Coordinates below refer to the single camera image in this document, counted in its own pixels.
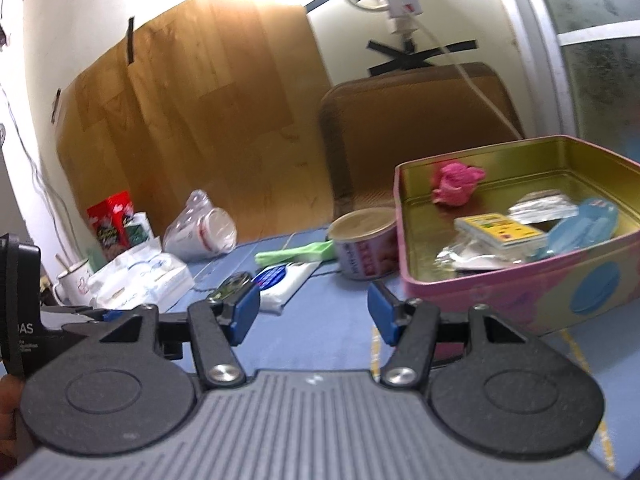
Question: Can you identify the yellow card box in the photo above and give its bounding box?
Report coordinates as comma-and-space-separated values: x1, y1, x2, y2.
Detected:
454, 213, 548, 253

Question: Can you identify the green plastic tool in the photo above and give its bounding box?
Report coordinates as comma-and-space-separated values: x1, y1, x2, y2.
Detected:
255, 241, 335, 267

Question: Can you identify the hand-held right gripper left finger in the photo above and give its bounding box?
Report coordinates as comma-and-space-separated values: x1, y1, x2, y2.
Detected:
102, 285, 261, 388

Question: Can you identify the pink fluffy cloth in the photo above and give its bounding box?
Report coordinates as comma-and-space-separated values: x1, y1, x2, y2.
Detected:
431, 161, 487, 207

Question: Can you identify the wood pattern board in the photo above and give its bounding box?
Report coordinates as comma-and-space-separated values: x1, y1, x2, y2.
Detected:
55, 0, 336, 261

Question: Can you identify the white enamel mug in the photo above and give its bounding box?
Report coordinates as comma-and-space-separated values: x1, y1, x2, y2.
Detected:
52, 258, 96, 306

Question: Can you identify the pink tin box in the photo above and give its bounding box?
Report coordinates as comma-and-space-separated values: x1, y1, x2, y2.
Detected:
393, 135, 640, 336

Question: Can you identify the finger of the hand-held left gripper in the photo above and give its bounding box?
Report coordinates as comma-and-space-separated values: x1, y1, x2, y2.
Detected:
42, 306, 123, 337

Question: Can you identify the green drink carton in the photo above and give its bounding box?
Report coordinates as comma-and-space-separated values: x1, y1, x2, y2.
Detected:
124, 211, 153, 251

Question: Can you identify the red snack tin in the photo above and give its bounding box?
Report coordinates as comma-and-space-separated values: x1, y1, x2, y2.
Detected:
86, 191, 133, 261

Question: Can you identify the small round can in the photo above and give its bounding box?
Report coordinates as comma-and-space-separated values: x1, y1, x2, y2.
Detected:
326, 207, 401, 281

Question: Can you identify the white smiley packet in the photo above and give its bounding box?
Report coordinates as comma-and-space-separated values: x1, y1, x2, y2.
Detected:
436, 237, 531, 272

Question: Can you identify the silver foil packet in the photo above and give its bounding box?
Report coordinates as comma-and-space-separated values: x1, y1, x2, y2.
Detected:
509, 189, 580, 225

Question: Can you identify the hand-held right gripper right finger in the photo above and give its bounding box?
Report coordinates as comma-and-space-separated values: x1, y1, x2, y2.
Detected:
367, 281, 536, 388

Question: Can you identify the blue checked tablecloth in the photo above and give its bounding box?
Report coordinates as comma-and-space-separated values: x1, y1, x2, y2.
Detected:
150, 227, 640, 480

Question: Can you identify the white tissue pack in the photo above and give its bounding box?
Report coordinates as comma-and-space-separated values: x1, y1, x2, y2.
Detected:
87, 242, 195, 311

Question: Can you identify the blue plastic case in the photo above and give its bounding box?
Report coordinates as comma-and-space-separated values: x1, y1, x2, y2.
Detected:
535, 197, 620, 261

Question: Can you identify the white wet wipes pack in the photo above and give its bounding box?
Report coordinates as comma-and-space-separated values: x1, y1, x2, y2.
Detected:
250, 261, 321, 316

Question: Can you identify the white power cable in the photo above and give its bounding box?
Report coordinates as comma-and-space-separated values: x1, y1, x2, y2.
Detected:
415, 20, 523, 138

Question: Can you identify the frosted glass sliding door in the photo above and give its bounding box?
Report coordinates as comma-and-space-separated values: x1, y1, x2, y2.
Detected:
500, 0, 640, 166

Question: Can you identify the clear bag with white cup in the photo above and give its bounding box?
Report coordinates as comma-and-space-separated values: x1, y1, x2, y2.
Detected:
162, 190, 237, 262

